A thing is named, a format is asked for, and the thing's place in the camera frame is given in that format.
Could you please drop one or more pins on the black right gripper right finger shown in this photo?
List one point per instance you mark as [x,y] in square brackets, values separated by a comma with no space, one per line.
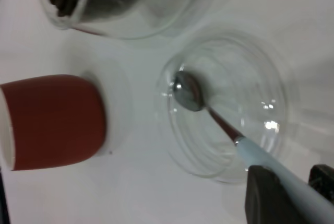
[324,179]

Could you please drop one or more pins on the red ceramic mug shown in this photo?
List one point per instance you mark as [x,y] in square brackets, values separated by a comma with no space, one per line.
[57,119]

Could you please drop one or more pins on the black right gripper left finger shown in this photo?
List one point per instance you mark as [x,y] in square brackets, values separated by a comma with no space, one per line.
[266,200]

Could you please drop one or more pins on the clear double-wall glass cup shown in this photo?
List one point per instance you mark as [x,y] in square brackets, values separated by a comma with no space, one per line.
[156,7]

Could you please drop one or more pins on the clear glass saucer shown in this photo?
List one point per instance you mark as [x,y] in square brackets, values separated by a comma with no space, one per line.
[235,59]

